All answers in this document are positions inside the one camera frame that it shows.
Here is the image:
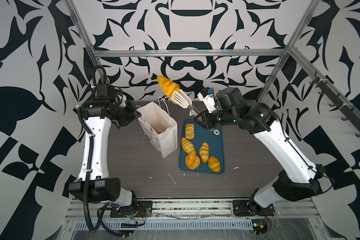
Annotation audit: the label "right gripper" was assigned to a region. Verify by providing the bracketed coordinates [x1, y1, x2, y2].
[192, 106, 240, 130]

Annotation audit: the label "small striped bread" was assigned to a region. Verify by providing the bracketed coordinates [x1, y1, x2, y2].
[185, 124, 195, 140]

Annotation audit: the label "croissant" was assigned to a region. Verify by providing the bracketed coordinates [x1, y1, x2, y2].
[199, 142, 210, 163]
[181, 138, 196, 155]
[157, 76, 180, 104]

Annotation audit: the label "white paper bag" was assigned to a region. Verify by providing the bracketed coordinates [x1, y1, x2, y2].
[137, 97, 178, 158]

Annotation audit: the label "metal tongs white tips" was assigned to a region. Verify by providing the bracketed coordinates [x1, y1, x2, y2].
[170, 89, 221, 136]

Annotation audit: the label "round flaky pastry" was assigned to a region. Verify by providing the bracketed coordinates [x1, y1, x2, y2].
[185, 153, 201, 170]

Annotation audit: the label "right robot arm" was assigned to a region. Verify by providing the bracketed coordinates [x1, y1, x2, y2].
[194, 102, 325, 209]

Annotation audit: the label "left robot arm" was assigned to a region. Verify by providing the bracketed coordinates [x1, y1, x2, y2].
[69, 100, 140, 207]

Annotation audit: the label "teal tray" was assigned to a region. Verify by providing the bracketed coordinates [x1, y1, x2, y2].
[179, 119, 226, 175]

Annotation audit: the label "striped bun bottom right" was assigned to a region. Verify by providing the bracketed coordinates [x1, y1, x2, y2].
[208, 156, 221, 173]

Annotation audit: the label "small circuit board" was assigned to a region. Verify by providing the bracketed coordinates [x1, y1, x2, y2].
[252, 218, 272, 236]

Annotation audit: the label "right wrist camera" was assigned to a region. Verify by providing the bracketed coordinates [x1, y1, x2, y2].
[197, 86, 245, 114]

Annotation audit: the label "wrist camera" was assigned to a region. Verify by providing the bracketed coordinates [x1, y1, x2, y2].
[197, 86, 245, 114]
[93, 84, 127, 107]

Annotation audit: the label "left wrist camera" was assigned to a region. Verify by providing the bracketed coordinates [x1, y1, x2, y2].
[93, 84, 127, 107]

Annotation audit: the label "left black corrugated cable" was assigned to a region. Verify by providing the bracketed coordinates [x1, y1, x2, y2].
[76, 65, 145, 238]

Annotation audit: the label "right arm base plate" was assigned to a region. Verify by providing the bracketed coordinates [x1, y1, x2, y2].
[232, 200, 275, 217]

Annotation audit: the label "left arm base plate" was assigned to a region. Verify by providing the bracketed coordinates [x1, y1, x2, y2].
[110, 201, 153, 218]

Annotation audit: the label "wall hook rail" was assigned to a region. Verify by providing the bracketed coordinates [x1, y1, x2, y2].
[310, 71, 360, 138]

